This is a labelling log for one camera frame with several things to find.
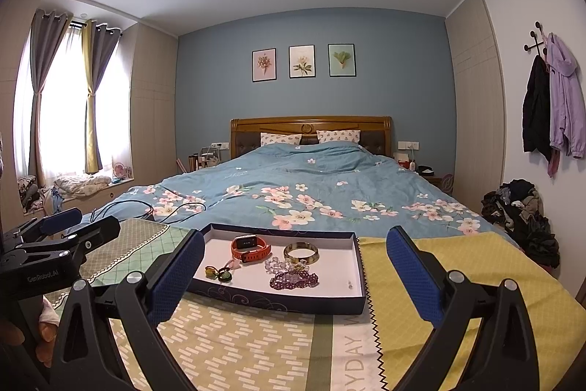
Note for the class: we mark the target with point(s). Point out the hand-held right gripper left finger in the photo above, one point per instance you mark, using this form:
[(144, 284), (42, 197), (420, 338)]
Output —
[(178, 276)]

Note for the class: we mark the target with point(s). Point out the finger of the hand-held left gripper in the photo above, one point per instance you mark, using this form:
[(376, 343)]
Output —
[(98, 228), (59, 220)]

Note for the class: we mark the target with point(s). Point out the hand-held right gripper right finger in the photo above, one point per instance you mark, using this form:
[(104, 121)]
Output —
[(412, 276)]

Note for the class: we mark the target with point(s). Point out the orange smart watch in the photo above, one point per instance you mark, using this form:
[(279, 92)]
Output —
[(245, 242)]

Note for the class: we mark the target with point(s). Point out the dark blue box lid tray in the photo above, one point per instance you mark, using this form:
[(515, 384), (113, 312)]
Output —
[(334, 267)]

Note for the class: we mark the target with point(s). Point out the amber bangle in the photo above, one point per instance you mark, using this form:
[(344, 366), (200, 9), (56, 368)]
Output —
[(287, 253)]

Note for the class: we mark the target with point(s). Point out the person's left hand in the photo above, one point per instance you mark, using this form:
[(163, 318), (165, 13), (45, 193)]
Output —
[(48, 327)]

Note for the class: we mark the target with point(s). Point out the pile of mixed clothes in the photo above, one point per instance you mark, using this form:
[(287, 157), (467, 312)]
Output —
[(32, 191)]

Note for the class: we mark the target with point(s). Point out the pile of light bedding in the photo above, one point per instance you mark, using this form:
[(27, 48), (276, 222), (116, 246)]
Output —
[(82, 185)]

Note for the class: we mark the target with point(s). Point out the small pink fan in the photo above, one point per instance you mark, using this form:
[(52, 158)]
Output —
[(119, 171)]

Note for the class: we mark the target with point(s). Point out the yellow quilted blanket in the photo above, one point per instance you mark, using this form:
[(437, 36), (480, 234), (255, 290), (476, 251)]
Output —
[(480, 262)]

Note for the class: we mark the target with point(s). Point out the wooden nightstand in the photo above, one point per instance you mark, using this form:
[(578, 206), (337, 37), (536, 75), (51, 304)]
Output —
[(437, 182)]

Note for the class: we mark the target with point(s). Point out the black pouch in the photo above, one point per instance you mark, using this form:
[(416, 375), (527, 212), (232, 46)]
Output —
[(425, 169)]

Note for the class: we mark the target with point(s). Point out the group of cosmetic bottles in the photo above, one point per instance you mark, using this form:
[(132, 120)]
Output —
[(203, 159)]

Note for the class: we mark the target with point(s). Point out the pile of dark clothes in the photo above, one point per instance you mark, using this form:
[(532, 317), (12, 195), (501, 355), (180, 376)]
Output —
[(522, 217)]

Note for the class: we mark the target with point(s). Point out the beige wardrobe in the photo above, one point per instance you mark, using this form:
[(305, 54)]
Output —
[(151, 107), (474, 107)]

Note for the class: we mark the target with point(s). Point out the blue floral duvet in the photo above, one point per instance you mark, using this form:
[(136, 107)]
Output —
[(320, 175)]

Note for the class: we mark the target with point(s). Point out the grey and yellow curtain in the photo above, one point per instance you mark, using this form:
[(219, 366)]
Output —
[(100, 70)]

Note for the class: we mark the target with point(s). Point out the white patterned pillow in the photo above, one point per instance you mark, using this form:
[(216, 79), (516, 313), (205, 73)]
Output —
[(339, 137), (281, 139)]

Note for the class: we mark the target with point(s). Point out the wooden bed headboard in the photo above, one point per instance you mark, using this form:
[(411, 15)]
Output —
[(311, 123)]

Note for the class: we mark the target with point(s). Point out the black jacket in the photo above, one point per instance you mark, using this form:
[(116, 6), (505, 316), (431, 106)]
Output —
[(536, 107)]

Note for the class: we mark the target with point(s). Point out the framed green leaf picture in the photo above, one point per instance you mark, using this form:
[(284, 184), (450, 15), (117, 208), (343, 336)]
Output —
[(342, 60)]

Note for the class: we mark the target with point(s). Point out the framed pink flower picture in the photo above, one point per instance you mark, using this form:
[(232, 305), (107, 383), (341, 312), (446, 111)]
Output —
[(264, 65)]

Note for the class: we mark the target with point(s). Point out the purple jacket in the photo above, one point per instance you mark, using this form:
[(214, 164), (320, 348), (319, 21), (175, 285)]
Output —
[(565, 98)]

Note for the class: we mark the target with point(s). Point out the framed white flower picture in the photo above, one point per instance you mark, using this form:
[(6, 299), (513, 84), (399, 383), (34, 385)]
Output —
[(302, 61)]

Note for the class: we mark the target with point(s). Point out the white wall outlet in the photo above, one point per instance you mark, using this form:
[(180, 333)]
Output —
[(219, 144), (407, 145)]

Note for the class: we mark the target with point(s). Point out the black wall coat rack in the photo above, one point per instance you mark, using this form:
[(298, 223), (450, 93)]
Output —
[(536, 38)]

